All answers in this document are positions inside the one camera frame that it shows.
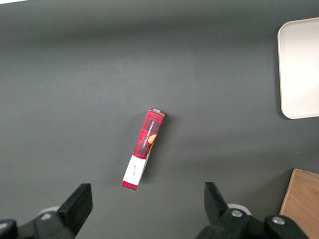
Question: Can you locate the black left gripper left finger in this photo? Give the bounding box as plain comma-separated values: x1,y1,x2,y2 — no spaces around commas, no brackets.
0,183,93,239

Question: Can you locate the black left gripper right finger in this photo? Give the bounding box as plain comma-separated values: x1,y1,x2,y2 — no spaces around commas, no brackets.
196,182,310,239

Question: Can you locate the beige plastic tray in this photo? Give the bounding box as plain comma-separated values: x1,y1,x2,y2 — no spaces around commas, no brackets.
277,17,319,120

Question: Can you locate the wooden drawer cabinet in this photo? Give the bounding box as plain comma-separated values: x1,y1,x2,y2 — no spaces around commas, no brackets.
278,168,319,239

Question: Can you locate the red plaid cookie box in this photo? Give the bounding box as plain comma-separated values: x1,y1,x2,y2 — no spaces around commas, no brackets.
121,108,166,192

